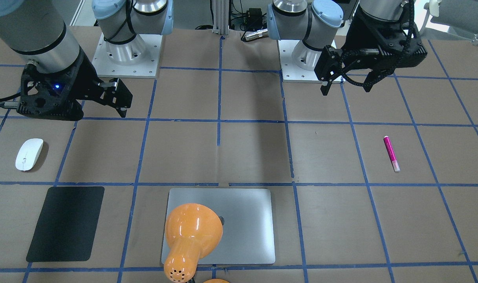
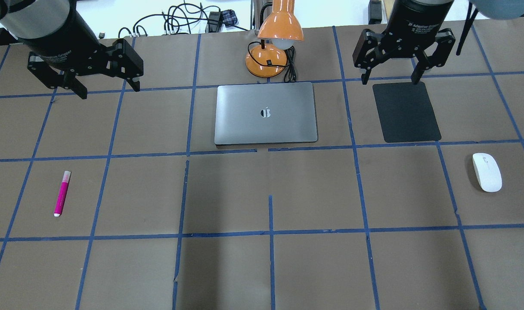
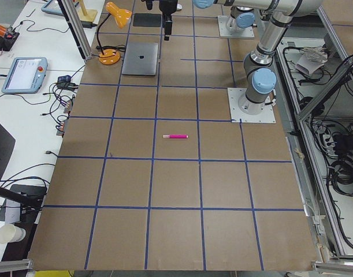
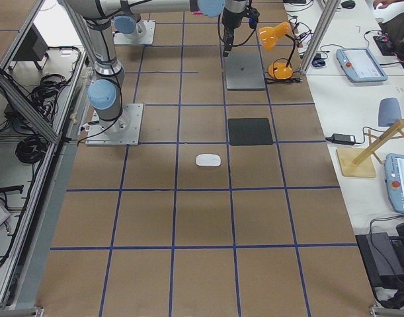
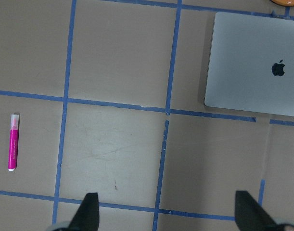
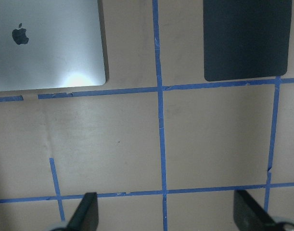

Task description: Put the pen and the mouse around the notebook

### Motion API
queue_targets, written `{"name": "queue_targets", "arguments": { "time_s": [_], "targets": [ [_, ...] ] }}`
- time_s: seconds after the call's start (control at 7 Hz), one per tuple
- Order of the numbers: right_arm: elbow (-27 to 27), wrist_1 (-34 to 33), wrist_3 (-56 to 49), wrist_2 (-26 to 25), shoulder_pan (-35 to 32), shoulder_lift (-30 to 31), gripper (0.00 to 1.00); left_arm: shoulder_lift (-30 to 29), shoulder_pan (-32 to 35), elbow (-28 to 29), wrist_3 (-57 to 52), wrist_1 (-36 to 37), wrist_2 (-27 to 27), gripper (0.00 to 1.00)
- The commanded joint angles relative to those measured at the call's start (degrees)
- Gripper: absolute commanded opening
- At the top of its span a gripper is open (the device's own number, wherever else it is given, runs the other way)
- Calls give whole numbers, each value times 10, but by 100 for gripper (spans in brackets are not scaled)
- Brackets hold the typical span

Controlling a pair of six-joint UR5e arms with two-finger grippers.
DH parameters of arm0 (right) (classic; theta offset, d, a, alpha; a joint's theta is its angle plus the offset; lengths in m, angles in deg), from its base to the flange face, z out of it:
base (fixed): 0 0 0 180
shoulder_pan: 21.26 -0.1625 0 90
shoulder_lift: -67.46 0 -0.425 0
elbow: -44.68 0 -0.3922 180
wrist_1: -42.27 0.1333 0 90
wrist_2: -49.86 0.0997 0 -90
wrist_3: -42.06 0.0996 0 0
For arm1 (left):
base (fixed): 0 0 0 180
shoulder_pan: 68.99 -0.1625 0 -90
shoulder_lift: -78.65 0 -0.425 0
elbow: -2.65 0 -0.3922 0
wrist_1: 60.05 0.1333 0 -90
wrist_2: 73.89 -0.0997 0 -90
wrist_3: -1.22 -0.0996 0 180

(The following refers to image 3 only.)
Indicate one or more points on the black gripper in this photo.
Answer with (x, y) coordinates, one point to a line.
(167, 6)

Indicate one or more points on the pink marker pen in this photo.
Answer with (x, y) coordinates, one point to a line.
(175, 136)

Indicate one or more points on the black mousepad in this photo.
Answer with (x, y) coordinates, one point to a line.
(146, 20)

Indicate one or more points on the silver closed laptop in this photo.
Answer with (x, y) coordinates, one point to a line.
(140, 59)

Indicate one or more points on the orange desk lamp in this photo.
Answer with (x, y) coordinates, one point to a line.
(109, 54)

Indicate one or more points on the wooden stand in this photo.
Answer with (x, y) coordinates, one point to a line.
(85, 14)

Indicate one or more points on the black power adapter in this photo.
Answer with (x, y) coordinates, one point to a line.
(88, 24)

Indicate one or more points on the black usb hub adapter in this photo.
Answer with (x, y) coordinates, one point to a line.
(65, 82)

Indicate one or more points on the blue teach pendant tablet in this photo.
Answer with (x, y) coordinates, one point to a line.
(26, 75)

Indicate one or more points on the white power strip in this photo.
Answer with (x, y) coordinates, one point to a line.
(328, 143)

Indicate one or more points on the white paper cup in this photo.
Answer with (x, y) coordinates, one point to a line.
(10, 233)

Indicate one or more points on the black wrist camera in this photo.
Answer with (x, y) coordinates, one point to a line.
(149, 4)

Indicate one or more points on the aluminium frame post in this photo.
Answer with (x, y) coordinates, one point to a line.
(72, 19)

